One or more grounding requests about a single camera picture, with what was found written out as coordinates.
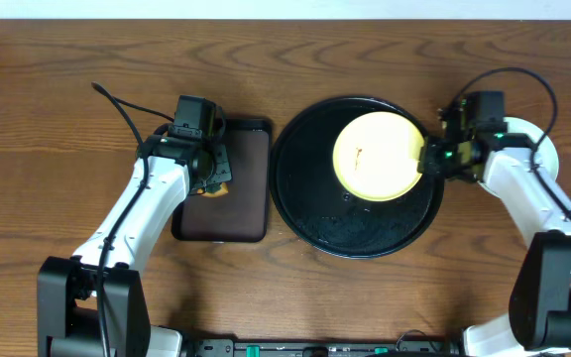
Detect yellow green scrub sponge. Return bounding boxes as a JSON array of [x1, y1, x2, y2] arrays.
[[197, 182, 229, 198]]

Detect light blue plate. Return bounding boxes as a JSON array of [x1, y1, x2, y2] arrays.
[[504, 116, 559, 179]]

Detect yellow plate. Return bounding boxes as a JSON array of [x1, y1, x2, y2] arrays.
[[332, 111, 424, 202]]

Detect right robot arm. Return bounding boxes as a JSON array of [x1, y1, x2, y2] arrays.
[[418, 91, 571, 356]]

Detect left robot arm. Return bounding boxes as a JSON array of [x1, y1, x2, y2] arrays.
[[37, 95, 232, 356]]

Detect black rectangular water tray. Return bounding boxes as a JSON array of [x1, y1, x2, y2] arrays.
[[171, 119, 272, 243]]

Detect black round serving tray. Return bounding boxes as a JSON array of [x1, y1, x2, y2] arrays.
[[269, 96, 444, 259]]

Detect left black cable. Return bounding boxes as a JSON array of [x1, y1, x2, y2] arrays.
[[90, 81, 175, 357]]

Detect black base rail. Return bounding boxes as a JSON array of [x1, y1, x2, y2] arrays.
[[179, 339, 463, 357]]

